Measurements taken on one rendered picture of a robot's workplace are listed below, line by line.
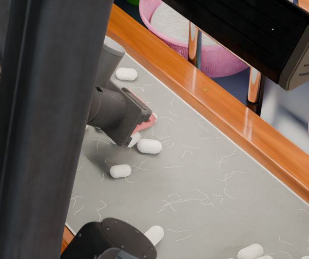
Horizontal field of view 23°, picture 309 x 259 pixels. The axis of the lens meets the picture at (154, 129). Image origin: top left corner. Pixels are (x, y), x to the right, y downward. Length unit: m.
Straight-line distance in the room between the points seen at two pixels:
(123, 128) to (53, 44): 0.63
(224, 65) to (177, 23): 0.13
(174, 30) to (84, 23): 0.96
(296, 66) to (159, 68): 0.51
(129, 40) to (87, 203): 0.37
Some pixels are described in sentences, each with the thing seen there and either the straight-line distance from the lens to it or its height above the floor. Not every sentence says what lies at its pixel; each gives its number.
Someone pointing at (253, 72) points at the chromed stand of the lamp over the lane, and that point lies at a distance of 1.17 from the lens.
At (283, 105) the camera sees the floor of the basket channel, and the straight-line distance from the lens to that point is 1.36.
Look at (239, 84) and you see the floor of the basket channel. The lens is 1.39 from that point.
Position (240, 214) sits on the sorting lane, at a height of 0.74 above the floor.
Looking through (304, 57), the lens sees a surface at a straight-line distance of 0.80.
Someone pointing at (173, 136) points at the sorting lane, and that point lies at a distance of 1.18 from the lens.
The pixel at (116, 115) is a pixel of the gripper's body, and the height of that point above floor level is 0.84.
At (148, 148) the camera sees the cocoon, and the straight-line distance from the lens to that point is 1.14.
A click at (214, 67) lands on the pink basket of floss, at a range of 1.37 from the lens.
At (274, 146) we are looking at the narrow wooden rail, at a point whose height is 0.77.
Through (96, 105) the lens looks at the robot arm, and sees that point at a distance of 1.04.
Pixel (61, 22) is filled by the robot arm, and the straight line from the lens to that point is 0.46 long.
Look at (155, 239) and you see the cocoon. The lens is 1.02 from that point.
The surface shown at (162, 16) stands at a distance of 1.46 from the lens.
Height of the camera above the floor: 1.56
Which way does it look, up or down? 43 degrees down
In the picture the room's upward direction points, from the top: straight up
